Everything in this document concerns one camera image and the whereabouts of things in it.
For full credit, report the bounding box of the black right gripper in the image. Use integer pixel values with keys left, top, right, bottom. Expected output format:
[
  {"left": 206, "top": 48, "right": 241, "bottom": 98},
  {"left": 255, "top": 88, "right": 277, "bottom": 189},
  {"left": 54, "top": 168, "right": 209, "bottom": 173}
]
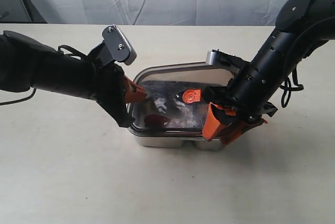
[{"left": 202, "top": 63, "right": 277, "bottom": 145}]

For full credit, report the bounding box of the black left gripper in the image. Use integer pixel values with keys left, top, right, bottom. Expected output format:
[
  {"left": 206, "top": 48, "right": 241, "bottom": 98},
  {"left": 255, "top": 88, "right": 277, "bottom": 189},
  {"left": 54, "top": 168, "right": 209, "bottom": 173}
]
[{"left": 78, "top": 60, "right": 147, "bottom": 128}]

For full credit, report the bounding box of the red toy sausage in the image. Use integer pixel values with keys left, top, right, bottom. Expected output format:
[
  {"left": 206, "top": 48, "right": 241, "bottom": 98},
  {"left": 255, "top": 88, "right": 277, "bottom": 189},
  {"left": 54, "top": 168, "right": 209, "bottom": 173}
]
[{"left": 143, "top": 114, "right": 171, "bottom": 127}]

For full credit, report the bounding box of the dark transparent lid orange seal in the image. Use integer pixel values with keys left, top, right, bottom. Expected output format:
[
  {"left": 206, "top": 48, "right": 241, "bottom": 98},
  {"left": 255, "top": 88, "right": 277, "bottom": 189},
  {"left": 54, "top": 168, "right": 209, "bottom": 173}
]
[{"left": 128, "top": 62, "right": 234, "bottom": 138}]

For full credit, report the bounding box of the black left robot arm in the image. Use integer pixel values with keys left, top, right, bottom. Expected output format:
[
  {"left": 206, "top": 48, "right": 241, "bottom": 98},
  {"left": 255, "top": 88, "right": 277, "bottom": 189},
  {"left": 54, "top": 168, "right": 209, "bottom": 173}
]
[{"left": 1, "top": 25, "right": 147, "bottom": 128}]

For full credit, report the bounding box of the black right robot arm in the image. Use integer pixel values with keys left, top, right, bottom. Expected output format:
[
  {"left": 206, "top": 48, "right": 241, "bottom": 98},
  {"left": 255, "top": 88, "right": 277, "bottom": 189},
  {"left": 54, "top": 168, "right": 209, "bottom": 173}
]
[{"left": 202, "top": 0, "right": 334, "bottom": 145}]

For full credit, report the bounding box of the steel two-compartment lunch box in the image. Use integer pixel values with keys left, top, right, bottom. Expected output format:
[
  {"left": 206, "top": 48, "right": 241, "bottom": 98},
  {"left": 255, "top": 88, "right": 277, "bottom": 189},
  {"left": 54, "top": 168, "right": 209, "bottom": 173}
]
[{"left": 128, "top": 101, "right": 224, "bottom": 151}]

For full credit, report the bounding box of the dark cabinet at left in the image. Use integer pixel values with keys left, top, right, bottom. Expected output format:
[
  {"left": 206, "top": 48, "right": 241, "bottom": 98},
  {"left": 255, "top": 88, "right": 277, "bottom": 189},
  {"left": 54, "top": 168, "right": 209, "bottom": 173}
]
[{"left": 1, "top": 0, "right": 47, "bottom": 24}]

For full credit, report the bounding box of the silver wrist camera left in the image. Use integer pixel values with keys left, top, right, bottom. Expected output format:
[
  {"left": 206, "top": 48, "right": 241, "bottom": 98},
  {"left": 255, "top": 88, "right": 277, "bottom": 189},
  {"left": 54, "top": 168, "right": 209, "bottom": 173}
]
[{"left": 87, "top": 25, "right": 137, "bottom": 66}]

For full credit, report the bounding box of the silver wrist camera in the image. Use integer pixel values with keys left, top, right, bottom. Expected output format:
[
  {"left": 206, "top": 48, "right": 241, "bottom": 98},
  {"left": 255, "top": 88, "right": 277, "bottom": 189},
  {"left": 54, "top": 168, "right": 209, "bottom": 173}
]
[
  {"left": 87, "top": 25, "right": 137, "bottom": 66},
  {"left": 206, "top": 49, "right": 249, "bottom": 74}
]

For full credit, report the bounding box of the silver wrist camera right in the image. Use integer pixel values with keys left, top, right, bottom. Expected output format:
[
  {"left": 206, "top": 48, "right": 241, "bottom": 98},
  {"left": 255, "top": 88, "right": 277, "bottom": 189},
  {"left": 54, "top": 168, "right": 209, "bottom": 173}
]
[{"left": 206, "top": 49, "right": 249, "bottom": 74}]

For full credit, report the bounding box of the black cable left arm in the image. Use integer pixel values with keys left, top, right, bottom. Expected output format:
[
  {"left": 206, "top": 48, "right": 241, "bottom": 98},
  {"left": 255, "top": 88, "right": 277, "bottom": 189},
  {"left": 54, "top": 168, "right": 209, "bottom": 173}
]
[{"left": 0, "top": 87, "right": 37, "bottom": 107}]

